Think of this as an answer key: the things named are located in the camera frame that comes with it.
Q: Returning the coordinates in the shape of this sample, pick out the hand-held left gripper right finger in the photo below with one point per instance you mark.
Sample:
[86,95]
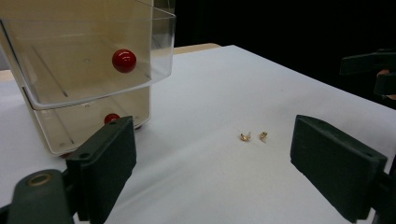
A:
[333,165]

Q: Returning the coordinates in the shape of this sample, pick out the clear plastic container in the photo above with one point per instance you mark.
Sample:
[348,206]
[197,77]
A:
[137,105]

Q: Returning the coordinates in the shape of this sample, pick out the gold earring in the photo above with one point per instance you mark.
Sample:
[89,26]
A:
[245,136]
[263,135]

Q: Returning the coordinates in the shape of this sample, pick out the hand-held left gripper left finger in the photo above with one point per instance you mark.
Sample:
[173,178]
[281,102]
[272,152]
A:
[106,161]

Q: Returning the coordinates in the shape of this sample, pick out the clear drawer with red knob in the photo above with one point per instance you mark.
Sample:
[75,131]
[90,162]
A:
[77,124]
[77,62]

